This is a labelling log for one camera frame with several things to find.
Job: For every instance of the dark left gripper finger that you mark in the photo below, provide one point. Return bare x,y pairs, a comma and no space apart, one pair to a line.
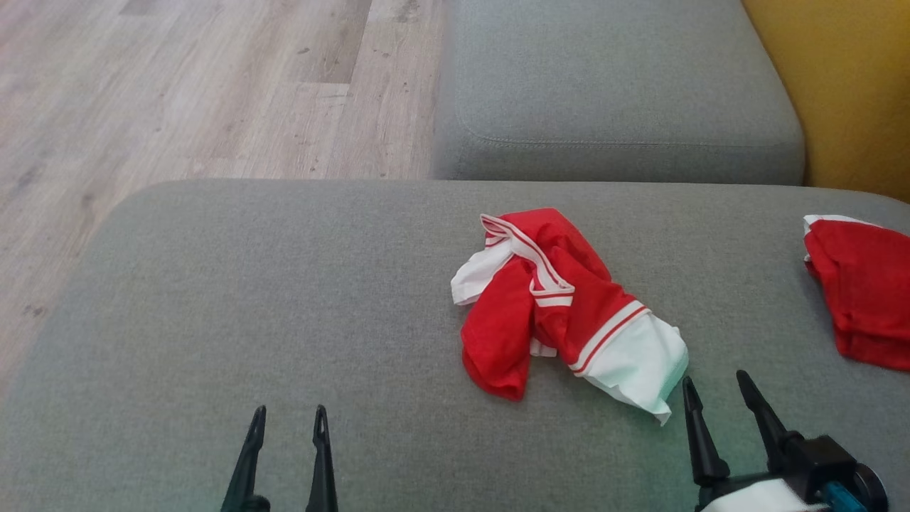
322,476
247,469

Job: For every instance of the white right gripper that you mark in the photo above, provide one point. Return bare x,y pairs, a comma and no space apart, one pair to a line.
753,498

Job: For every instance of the red and white basketball jersey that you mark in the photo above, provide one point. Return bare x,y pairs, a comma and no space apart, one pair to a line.
569,313

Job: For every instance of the large grey sofa seat cushion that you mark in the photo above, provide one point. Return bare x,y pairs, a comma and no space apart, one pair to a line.
284,320

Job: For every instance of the red sports shorts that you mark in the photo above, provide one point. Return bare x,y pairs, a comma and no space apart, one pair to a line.
867,291

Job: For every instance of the wide yellow sofa backrest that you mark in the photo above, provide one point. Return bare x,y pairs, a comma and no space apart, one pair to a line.
846,92

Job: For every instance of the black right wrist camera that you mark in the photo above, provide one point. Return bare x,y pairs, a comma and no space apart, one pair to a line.
817,459

